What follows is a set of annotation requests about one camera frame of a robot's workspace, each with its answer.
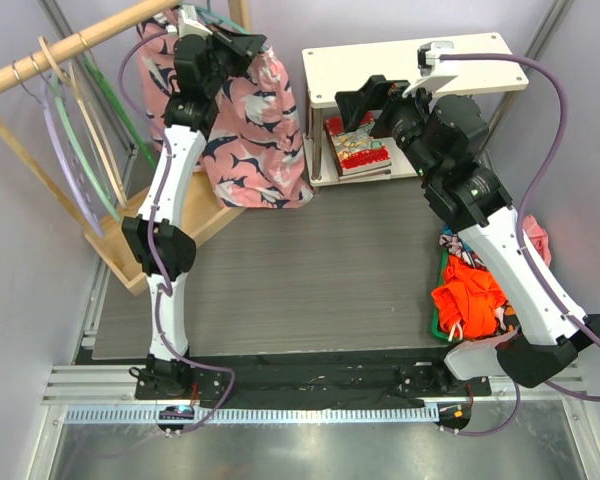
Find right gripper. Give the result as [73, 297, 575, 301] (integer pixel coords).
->
[336, 75, 444, 184]

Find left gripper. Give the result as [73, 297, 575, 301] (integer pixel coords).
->
[203, 25, 264, 98]

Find teal hanger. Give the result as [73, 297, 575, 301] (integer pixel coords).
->
[176, 2, 252, 38]

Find pink patterned shorts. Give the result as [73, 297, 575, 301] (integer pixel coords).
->
[136, 8, 313, 209]

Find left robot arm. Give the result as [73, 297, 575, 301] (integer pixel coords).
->
[121, 29, 266, 400]

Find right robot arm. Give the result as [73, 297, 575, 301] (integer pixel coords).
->
[335, 75, 600, 395]

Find dark green hanger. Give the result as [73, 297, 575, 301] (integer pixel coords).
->
[76, 32, 157, 168]

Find wooden hanger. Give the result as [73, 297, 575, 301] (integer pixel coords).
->
[38, 36, 127, 208]

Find mint green hanger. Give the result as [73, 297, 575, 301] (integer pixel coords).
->
[37, 68, 121, 226]

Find lilac hanger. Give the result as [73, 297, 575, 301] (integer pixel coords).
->
[11, 63, 103, 236]

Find white two-tier shelf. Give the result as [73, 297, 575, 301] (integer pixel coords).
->
[302, 38, 529, 188]

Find red patterned book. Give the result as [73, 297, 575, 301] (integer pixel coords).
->
[324, 112, 391, 177]

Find blue patterned garment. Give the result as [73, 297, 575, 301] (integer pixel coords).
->
[439, 225, 483, 268]

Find wooden clothes rack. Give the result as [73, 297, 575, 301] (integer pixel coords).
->
[0, 0, 254, 296]

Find orange garment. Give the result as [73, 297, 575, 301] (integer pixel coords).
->
[431, 256, 507, 340]

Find pink garment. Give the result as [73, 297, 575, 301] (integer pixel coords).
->
[523, 215, 552, 266]

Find green plastic tray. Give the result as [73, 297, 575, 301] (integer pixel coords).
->
[428, 247, 521, 351]

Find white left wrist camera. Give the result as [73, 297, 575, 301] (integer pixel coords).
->
[178, 4, 212, 38]

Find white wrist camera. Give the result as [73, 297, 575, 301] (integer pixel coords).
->
[178, 4, 212, 38]
[402, 40, 460, 98]

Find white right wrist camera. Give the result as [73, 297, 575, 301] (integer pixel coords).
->
[402, 40, 460, 98]

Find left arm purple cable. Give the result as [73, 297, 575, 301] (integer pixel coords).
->
[117, 27, 237, 434]

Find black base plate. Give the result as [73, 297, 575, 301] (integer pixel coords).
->
[129, 347, 491, 410]

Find white slotted cable duct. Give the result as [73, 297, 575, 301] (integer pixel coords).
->
[64, 404, 439, 425]

